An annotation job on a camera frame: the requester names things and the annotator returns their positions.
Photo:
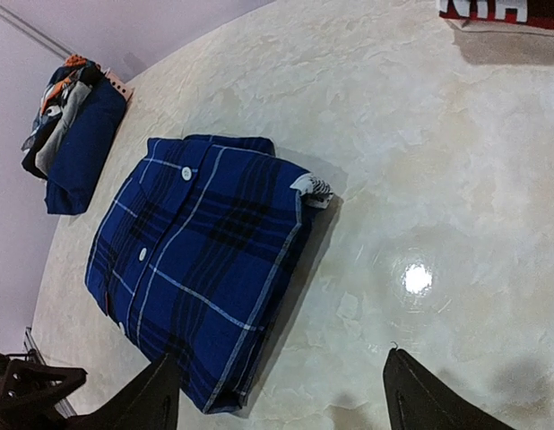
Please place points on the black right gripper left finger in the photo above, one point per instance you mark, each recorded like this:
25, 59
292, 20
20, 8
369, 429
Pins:
149, 401

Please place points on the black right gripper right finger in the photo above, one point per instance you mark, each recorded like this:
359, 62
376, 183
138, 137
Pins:
417, 399

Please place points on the red black plaid shirt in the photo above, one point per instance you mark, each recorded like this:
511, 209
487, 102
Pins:
531, 13

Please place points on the blue plaid garment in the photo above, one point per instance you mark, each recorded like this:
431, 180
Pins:
195, 255

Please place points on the camouflage orange garment pile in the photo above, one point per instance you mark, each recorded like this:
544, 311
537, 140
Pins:
67, 89

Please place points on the solid navy blue garment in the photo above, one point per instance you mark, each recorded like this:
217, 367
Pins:
73, 178

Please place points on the left aluminium frame post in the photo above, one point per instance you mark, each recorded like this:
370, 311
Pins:
52, 45

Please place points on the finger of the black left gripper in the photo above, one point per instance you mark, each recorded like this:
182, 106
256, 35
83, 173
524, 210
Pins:
30, 391

